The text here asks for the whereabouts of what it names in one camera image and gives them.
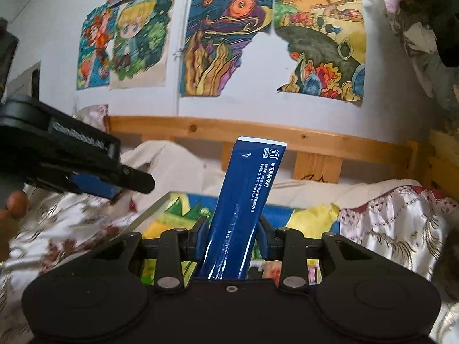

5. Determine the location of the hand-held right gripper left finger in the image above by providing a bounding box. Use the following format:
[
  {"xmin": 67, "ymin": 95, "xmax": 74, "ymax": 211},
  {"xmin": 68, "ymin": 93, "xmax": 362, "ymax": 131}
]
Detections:
[{"xmin": 91, "ymin": 217, "xmax": 210, "ymax": 292}]

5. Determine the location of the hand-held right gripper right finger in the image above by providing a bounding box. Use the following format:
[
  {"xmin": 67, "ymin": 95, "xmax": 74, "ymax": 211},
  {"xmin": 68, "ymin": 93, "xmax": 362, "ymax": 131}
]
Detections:
[{"xmin": 256, "ymin": 217, "xmax": 374, "ymax": 290}]

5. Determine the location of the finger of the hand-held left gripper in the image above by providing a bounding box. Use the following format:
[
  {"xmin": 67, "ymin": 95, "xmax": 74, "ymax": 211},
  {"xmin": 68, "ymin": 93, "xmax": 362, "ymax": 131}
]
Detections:
[{"xmin": 68, "ymin": 166, "xmax": 155, "ymax": 201}]

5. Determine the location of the grey shallow box with drawing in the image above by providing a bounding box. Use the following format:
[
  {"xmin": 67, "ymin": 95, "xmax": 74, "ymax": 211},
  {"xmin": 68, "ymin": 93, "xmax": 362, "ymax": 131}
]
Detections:
[{"xmin": 138, "ymin": 190, "xmax": 341, "ymax": 284}]

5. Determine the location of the long blue box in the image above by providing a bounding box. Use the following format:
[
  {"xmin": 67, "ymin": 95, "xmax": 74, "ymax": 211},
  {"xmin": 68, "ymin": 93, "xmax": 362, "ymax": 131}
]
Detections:
[{"xmin": 199, "ymin": 136, "xmax": 288, "ymax": 281}]

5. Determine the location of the person's left hand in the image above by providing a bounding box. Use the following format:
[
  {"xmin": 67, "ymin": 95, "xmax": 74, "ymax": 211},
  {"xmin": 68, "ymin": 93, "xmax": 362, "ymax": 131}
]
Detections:
[{"xmin": 0, "ymin": 189, "xmax": 32, "ymax": 263}]

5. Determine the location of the floral satin blanket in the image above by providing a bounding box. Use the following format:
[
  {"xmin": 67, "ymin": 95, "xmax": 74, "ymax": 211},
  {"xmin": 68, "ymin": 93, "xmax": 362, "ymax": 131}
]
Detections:
[{"xmin": 0, "ymin": 104, "xmax": 459, "ymax": 344}]

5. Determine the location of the wooden bed headboard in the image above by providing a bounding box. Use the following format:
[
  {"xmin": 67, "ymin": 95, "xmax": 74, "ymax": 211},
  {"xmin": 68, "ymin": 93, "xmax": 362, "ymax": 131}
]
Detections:
[{"xmin": 108, "ymin": 115, "xmax": 459, "ymax": 201}]

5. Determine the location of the grey patterned hanging cloth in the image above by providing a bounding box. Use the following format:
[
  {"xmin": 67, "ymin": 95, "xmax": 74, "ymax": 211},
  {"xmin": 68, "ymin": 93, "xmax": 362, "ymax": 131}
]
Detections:
[{"xmin": 362, "ymin": 0, "xmax": 459, "ymax": 133}]

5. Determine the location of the dark hanging clothing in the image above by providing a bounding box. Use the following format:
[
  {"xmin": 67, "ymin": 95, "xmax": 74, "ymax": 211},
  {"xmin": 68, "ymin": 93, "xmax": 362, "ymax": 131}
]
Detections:
[{"xmin": 400, "ymin": 0, "xmax": 459, "ymax": 68}]

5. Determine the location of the grey wall hatch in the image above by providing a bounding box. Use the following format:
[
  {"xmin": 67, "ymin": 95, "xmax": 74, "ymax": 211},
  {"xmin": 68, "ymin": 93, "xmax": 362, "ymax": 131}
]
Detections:
[{"xmin": 6, "ymin": 62, "xmax": 41, "ymax": 101}]

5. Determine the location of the orange-haired figure wall poster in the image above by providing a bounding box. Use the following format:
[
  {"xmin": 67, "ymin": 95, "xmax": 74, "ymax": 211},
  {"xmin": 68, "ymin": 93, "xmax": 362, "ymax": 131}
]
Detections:
[{"xmin": 76, "ymin": 5, "xmax": 120, "ymax": 91}]

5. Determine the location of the blond figure wall poster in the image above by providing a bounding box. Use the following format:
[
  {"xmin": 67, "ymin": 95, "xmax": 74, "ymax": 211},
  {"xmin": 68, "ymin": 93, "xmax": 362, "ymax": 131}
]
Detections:
[{"xmin": 108, "ymin": 0, "xmax": 176, "ymax": 90}]

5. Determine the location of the white wall conduit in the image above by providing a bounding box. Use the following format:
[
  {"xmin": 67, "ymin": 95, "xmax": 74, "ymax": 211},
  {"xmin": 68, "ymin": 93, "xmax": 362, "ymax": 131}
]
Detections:
[{"xmin": 175, "ymin": 0, "xmax": 190, "ymax": 116}]

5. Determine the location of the swirl and seaweed wall drawing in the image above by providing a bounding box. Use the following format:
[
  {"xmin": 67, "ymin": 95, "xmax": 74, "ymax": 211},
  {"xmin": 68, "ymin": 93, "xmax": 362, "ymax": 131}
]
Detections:
[{"xmin": 179, "ymin": 0, "xmax": 276, "ymax": 97}]

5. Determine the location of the landscape wall drawing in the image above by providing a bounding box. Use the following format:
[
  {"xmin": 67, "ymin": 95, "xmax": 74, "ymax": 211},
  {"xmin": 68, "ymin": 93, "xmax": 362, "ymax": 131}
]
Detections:
[{"xmin": 273, "ymin": 0, "xmax": 367, "ymax": 107}]

